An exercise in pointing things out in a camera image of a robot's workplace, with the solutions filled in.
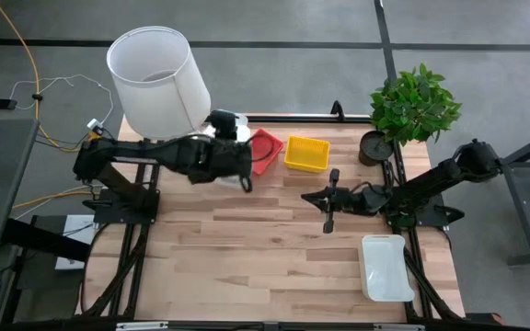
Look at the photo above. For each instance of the white box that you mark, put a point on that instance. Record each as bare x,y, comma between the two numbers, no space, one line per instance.
81,227

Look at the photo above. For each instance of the silver aluminium rail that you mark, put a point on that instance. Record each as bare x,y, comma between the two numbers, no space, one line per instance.
145,326
302,117

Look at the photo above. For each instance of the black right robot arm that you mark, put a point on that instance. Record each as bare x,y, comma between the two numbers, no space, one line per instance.
430,181

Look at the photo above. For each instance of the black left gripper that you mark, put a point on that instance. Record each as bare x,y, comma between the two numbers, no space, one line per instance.
223,158

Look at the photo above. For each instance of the white power plug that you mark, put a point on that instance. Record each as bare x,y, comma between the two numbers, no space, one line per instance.
94,124

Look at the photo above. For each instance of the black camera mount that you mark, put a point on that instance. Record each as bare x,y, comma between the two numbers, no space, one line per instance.
337,112

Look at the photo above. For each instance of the white shade table lamp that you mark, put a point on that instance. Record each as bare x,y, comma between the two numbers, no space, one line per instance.
154,92

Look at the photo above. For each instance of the grey table frame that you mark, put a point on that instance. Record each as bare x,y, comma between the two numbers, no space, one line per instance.
513,158

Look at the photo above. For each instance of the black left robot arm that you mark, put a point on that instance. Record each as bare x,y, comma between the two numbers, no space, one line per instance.
145,151

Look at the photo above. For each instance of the green potted plant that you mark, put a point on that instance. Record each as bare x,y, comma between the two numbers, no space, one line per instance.
412,108

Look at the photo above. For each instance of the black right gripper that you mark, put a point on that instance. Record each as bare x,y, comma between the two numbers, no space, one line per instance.
345,201

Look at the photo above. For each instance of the black desk beam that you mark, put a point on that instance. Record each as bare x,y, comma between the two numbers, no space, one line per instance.
44,239

